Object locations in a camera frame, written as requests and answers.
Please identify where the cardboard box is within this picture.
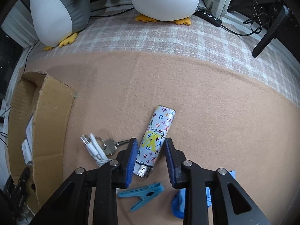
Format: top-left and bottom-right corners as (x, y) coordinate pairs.
(5, 70), (78, 214)

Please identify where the large penguin plush toy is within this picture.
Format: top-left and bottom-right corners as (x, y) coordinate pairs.
(28, 0), (91, 51)

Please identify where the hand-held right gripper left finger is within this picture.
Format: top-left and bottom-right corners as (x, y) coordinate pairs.
(29, 138), (139, 225)

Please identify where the black inline controller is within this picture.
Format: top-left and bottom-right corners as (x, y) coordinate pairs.
(194, 8), (223, 28)

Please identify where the black stand leg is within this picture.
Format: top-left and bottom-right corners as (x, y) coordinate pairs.
(252, 5), (289, 59)

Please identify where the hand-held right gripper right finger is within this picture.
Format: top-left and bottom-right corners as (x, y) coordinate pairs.
(163, 138), (270, 225)

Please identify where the white patterned lighter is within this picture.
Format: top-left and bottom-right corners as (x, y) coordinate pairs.
(133, 105), (176, 178)

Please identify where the silver key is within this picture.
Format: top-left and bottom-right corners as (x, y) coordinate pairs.
(102, 138), (130, 156)

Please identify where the blue clothespin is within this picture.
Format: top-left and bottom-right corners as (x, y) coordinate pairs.
(117, 182), (165, 212)

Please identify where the white usb cable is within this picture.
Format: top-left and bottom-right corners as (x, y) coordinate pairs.
(80, 133), (113, 168)

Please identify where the black ring light cable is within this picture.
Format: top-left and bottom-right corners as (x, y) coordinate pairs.
(220, 0), (285, 37)

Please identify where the clear plastic bag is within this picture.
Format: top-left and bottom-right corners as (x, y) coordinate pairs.
(16, 206), (35, 225)

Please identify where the light blue plastic clip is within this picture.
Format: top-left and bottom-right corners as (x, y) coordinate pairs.
(176, 170), (237, 209)

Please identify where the small penguin plush toy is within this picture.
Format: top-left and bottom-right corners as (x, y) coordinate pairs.
(114, 0), (223, 26)

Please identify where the beige blanket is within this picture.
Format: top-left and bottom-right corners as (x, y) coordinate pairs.
(5, 49), (300, 225)

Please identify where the plaid blanket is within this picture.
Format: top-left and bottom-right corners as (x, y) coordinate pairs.
(23, 8), (300, 106)

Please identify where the small white box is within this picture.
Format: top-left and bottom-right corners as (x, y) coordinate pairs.
(25, 115), (35, 146)

